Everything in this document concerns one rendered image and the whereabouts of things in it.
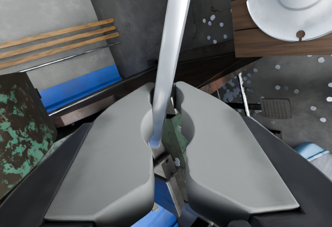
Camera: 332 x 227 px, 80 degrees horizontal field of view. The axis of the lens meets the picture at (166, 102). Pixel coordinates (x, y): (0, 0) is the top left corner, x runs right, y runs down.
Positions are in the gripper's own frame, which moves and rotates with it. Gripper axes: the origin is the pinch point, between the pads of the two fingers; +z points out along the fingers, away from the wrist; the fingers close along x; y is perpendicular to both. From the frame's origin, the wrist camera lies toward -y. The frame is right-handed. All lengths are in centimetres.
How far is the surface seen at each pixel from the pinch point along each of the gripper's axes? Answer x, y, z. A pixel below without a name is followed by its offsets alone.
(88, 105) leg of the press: -36, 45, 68
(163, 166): -2, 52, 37
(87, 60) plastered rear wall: -70, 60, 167
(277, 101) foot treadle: 49, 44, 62
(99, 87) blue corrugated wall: -61, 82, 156
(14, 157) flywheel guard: -26.6, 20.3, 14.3
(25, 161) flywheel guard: -26.0, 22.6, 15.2
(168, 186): 0, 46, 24
